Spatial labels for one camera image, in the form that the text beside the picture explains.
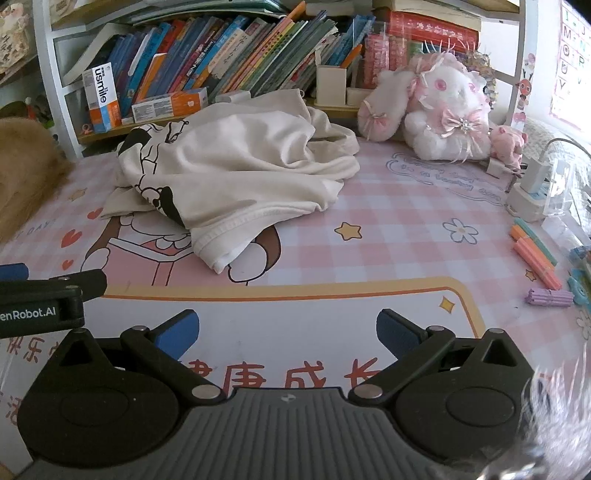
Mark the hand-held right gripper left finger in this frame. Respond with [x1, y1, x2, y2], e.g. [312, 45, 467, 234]
[48, 310, 226, 407]

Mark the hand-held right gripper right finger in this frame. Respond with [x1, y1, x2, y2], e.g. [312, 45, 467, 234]
[348, 309, 532, 407]

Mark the white printed T-shirt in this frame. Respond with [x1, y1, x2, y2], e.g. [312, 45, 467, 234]
[100, 88, 361, 274]

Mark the orange fluffy cat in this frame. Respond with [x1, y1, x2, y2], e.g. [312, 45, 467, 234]
[0, 115, 75, 245]

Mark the pink checked cartoon desk mat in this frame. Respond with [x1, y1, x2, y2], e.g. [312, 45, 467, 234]
[0, 134, 591, 480]

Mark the orange highlighter marker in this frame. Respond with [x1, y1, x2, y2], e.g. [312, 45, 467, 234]
[513, 240, 563, 291]
[510, 226, 556, 274]

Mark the purple stick bundle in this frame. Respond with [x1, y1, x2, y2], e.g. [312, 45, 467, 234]
[525, 288, 575, 308]

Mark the green highlighter marker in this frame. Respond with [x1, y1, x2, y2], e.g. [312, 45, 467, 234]
[514, 218, 557, 265]

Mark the white power strip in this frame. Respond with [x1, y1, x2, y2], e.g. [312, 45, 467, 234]
[505, 182, 555, 222]

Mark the white fluffy cloth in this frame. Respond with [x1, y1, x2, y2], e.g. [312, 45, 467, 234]
[519, 357, 591, 480]

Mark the tall white orange box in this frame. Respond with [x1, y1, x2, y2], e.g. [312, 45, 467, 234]
[83, 62, 122, 134]

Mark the white plug charger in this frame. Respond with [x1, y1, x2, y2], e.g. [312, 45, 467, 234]
[522, 154, 548, 195]

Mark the long white orange box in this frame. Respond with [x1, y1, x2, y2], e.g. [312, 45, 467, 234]
[131, 88, 208, 124]

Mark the white pink plush bunny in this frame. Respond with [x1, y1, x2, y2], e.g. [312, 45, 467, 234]
[358, 51, 492, 162]

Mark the small pink plush toy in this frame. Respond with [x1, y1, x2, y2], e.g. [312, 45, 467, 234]
[489, 124, 528, 169]

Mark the small white square box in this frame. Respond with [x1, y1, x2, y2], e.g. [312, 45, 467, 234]
[316, 65, 348, 106]

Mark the white quilted cover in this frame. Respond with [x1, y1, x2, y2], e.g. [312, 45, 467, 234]
[526, 115, 591, 195]

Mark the row of colourful books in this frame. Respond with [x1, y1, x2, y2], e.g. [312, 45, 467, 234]
[62, 0, 481, 125]

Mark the white frame wooden bookshelf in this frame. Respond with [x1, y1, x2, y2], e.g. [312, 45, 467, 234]
[32, 0, 529, 160]

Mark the cartoon wall sticker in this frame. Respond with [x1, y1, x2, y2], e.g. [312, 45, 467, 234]
[513, 53, 537, 125]

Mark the alphabet wall poster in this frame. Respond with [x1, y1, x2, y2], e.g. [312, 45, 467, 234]
[549, 0, 591, 132]

